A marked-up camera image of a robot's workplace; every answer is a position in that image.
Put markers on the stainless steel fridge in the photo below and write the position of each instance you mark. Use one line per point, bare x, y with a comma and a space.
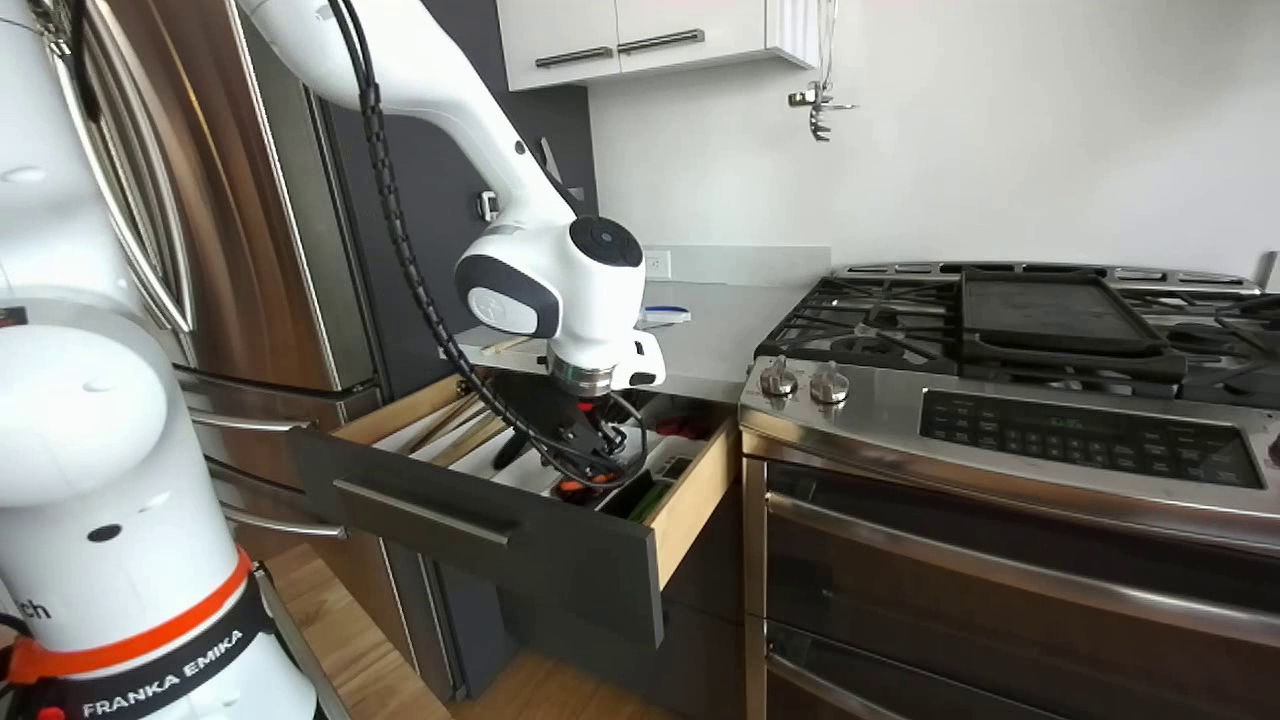
254, 200

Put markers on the dark gray lower cabinet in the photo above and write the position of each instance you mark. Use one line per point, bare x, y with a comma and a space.
693, 627

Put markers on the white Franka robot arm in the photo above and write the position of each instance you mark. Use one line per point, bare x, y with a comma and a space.
121, 443

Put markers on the white upper cabinet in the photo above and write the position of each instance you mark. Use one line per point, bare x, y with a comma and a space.
642, 33

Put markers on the blue white small object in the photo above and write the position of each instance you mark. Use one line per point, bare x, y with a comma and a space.
667, 317

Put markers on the white wall outlet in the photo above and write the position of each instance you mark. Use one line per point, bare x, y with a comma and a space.
659, 266

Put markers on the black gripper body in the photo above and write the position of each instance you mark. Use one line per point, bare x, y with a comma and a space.
592, 405

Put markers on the black stove griddle plate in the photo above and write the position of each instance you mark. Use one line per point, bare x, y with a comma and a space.
1055, 313

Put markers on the white cutlery organizer tray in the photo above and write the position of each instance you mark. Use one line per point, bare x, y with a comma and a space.
667, 461

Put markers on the gray wooden kitchen drawer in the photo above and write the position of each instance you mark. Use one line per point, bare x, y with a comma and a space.
466, 534

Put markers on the pale wooden spoon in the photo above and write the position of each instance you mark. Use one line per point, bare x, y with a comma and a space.
445, 428

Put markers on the stainless steel gas stove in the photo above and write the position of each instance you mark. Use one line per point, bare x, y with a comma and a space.
1012, 534

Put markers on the dark gray cabinet panel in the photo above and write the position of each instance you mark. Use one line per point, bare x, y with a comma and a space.
564, 114

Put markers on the hanging metal hook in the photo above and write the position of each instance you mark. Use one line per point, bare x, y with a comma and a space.
817, 104

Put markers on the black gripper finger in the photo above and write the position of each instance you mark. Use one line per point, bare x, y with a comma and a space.
620, 461
572, 461

